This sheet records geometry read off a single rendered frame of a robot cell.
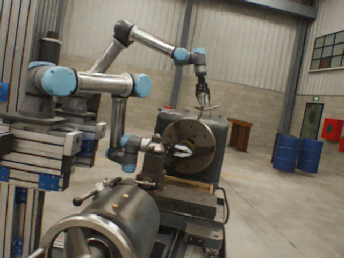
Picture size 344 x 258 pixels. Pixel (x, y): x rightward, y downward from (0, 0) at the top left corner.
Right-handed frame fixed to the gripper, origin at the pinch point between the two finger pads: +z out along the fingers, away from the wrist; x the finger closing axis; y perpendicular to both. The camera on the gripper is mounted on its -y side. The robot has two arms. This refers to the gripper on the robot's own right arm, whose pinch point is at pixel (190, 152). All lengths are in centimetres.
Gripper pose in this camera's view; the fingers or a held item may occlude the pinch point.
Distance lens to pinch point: 149.6
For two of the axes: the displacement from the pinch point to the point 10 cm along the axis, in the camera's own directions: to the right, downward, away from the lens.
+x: 1.6, -9.8, -1.0
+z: 9.7, 1.8, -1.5
